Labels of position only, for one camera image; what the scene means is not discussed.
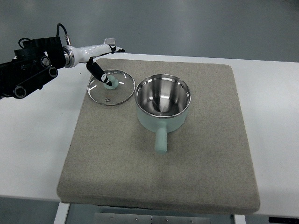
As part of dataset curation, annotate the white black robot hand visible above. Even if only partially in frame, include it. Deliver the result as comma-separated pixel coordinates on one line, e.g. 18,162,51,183
63,44,126,89

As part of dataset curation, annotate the glass lid with green knob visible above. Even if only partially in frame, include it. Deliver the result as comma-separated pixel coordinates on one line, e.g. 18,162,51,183
87,70,135,106

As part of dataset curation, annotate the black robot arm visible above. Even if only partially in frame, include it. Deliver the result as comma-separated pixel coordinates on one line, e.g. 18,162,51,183
0,23,71,99

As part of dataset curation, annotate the mint green saucepan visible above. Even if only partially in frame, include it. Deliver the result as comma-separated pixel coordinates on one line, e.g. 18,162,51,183
135,74,191,154

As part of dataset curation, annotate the beige felt mat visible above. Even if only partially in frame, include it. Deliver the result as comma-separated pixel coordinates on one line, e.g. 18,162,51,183
57,59,260,214

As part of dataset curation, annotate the black label strip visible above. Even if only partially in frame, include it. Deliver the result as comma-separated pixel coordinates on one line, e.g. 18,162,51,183
268,217,299,224

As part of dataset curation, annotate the grey metal base plate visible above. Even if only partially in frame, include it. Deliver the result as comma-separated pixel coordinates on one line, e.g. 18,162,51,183
93,213,211,224

